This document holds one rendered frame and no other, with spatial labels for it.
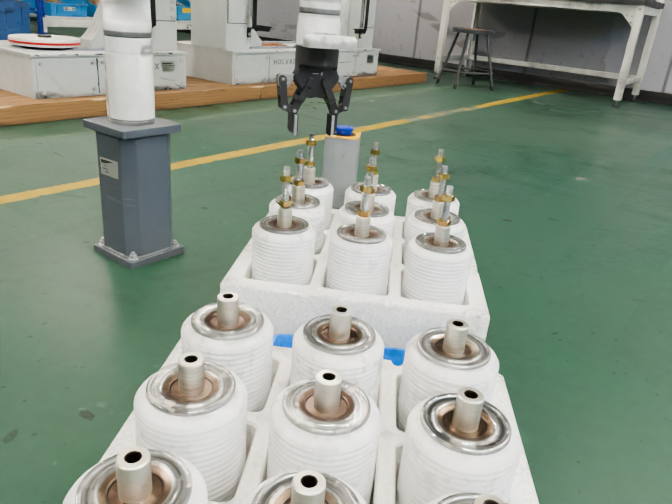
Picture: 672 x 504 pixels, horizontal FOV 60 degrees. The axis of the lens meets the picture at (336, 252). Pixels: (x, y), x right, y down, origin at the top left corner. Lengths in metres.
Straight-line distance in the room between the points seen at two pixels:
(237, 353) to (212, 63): 3.13
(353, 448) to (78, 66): 2.62
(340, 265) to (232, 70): 2.75
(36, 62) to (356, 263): 2.21
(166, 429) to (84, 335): 0.63
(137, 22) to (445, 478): 1.04
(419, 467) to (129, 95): 0.98
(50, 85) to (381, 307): 2.28
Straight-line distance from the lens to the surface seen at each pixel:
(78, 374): 1.02
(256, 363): 0.62
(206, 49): 3.68
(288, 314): 0.87
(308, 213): 0.97
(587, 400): 1.08
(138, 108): 1.30
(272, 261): 0.87
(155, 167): 1.32
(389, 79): 4.72
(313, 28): 1.03
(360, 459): 0.51
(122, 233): 1.35
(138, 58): 1.28
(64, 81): 2.94
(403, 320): 0.85
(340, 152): 1.23
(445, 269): 0.85
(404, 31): 6.61
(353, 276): 0.86
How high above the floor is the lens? 0.57
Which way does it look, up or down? 23 degrees down
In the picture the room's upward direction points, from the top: 5 degrees clockwise
